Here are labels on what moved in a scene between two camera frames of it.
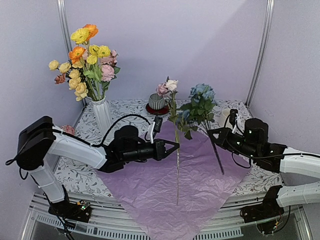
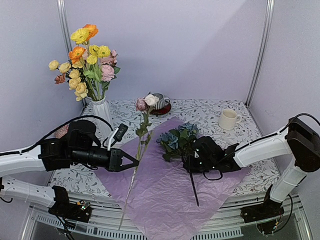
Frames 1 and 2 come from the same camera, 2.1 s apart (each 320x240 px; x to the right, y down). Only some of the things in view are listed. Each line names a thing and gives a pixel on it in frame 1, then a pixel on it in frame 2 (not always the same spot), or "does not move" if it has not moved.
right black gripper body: [242, 147] to [196, 168]
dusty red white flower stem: [60, 79] does not move
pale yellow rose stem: [75, 82] does not move
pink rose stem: [108, 70] does not move
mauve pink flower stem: [170, 87] to [143, 104]
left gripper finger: [176, 145] to [129, 157]
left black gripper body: [158, 154] to [113, 159]
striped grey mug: [157, 102] does not move
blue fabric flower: [200, 110] to [176, 143]
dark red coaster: [157, 112] does not move
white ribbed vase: [102, 115] does not move
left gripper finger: [168, 152] to [124, 167]
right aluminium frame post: [268, 18] does not move
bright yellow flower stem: [81, 36] does not move
